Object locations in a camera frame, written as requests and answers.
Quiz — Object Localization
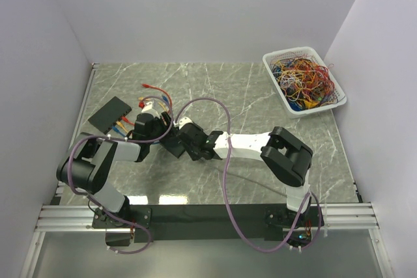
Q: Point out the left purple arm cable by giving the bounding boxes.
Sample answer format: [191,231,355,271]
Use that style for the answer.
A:
[66,95,173,255]

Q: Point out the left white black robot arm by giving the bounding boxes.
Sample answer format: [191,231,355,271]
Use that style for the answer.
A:
[56,111,173,227]

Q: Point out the black network switch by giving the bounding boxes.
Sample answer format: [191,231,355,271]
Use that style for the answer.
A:
[88,96,132,135]
[160,135,185,158]

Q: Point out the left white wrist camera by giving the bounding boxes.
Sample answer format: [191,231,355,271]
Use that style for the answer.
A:
[139,101,159,117]

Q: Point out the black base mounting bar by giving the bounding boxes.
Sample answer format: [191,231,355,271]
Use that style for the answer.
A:
[93,204,325,243]

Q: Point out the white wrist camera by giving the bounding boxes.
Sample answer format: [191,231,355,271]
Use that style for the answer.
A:
[139,101,159,117]
[175,117,193,129]

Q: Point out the aluminium rail frame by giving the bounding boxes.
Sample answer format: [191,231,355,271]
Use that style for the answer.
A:
[35,63,379,236]

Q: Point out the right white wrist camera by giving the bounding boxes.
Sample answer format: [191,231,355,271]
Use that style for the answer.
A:
[175,117,193,129]

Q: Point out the white plastic basket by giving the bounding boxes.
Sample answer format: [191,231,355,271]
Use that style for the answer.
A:
[263,46,347,118]

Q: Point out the red ethernet cable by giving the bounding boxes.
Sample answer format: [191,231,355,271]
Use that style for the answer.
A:
[120,83,173,124]

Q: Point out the orange ethernet cable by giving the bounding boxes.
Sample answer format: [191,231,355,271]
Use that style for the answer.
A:
[116,96,172,129]

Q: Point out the tangled colourful wires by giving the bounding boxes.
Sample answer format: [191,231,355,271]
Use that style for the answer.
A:
[270,55,338,109]

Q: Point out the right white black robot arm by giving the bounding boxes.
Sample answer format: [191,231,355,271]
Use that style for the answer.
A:
[177,117,313,225]

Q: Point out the blue ethernet cable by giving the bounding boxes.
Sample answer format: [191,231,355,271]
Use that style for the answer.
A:
[111,94,173,145]

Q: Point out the grey ethernet cable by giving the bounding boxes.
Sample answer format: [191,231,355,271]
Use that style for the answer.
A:
[214,167,289,198]

